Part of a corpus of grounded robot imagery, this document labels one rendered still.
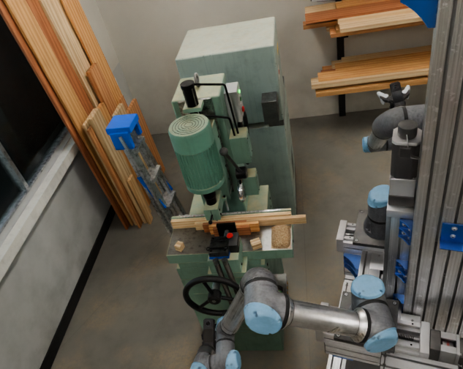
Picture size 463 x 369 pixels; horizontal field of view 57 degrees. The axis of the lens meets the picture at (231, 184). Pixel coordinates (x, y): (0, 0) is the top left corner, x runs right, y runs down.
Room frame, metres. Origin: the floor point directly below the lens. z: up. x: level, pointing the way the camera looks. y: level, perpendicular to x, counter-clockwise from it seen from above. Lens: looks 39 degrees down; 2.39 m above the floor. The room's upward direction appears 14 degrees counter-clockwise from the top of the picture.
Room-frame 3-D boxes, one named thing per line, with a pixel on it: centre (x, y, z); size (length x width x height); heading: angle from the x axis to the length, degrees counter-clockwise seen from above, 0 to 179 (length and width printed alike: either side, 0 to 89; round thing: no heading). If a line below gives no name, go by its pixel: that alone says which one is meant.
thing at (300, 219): (1.47, -0.04, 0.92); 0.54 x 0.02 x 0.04; 75
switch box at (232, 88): (1.79, -0.11, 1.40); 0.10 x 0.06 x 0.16; 165
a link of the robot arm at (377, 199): (1.33, -0.64, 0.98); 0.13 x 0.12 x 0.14; 75
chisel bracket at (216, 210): (1.53, 0.10, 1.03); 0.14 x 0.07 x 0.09; 165
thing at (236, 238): (1.31, 0.10, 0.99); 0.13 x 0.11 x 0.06; 75
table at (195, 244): (1.39, 0.08, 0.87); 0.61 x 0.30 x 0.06; 75
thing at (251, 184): (1.65, -0.09, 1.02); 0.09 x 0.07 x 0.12; 75
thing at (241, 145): (1.68, -0.09, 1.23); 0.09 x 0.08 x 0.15; 165
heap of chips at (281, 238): (1.35, -0.17, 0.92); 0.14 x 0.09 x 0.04; 165
